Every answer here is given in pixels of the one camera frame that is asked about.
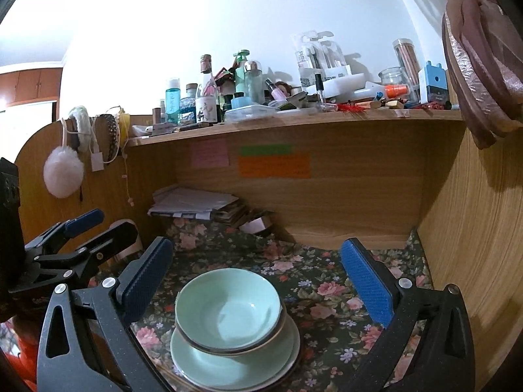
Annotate pink sticky note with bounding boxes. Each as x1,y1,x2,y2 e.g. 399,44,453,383
191,139,229,168

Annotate clear blister pack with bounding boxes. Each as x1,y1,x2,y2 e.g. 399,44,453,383
292,30,352,86

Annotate floral tablecloth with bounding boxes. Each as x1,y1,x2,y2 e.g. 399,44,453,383
88,216,436,392

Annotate cream mug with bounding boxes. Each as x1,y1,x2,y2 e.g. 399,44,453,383
116,220,143,268

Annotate blue pencil sharpener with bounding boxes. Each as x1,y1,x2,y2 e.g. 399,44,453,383
417,61,450,105

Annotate wooden wall cabinet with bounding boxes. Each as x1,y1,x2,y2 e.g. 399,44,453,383
0,67,64,111

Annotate yellow headband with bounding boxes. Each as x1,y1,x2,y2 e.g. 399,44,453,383
116,108,131,148

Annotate pink bowl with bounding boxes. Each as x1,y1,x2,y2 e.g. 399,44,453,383
175,312,289,359

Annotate mint green bowl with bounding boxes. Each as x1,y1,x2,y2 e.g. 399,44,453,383
174,269,283,350

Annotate mint green plate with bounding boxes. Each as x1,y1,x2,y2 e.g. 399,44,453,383
169,314,302,391

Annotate mint green pump bottle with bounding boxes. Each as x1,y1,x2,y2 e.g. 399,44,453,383
233,49,251,94

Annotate small white box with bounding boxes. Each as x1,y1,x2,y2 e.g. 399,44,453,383
239,212,274,237

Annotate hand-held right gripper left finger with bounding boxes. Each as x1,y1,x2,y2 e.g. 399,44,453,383
36,236,174,392

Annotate stack of brown notebooks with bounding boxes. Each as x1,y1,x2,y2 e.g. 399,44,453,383
212,206,250,225

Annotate clear bottle silver cap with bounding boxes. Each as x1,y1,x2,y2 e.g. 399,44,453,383
244,60,265,105

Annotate clear plastic box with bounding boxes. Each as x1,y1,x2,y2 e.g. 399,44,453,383
224,105,279,123

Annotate white fluffy headband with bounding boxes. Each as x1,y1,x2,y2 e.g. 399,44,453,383
67,106,94,154

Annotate glass jar blue liquid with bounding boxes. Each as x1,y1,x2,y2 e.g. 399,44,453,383
179,84,199,123

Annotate person's left forearm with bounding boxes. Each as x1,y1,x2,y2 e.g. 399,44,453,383
0,318,42,392

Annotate pink striped curtain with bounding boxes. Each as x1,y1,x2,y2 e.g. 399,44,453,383
368,0,523,150

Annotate beige cord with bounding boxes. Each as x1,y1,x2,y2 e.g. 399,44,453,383
120,147,135,207

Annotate stack of white papers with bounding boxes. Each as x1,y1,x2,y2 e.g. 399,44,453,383
148,186,240,219

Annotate empty glass jar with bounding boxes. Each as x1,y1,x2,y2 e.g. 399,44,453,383
378,67,409,94

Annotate white bottle orange cap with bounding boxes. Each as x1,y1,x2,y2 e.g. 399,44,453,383
363,83,410,101

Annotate green sticky note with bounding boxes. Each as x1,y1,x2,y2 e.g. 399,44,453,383
239,144,294,156

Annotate teal liquid bottle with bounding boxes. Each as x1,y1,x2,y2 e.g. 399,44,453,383
164,77,181,124

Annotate dark patterned headband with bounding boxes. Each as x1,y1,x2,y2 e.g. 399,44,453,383
93,113,120,164

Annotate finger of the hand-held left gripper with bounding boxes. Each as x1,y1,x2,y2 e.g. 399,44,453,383
25,208,106,260
35,220,139,282

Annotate white fluffy pompom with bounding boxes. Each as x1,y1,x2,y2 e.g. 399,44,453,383
43,146,85,199

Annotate clear bottle illustrated label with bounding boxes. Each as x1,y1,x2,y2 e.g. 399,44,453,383
195,54,218,124

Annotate clear tube of pencils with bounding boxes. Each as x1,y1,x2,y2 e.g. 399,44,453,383
393,39,421,101

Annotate nail polish bottle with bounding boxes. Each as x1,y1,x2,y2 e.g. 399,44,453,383
314,73,327,105

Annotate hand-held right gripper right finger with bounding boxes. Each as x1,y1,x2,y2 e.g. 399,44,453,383
340,237,479,392

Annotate orange sticky note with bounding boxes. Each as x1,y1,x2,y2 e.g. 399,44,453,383
239,154,312,179

